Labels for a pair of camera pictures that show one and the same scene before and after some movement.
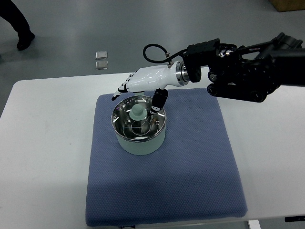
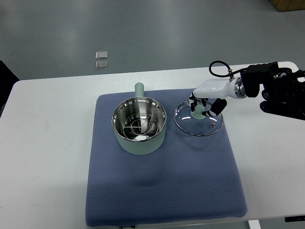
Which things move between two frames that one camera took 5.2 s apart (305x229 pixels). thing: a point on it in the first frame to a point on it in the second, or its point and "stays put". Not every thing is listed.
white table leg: x=254 y=224 stays put
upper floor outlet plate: x=101 y=55 stays put
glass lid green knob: x=130 y=117 to x=196 y=123
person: x=11 y=13 to x=7 y=79
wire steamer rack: x=138 y=130 stays put
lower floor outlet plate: x=101 y=65 stays put
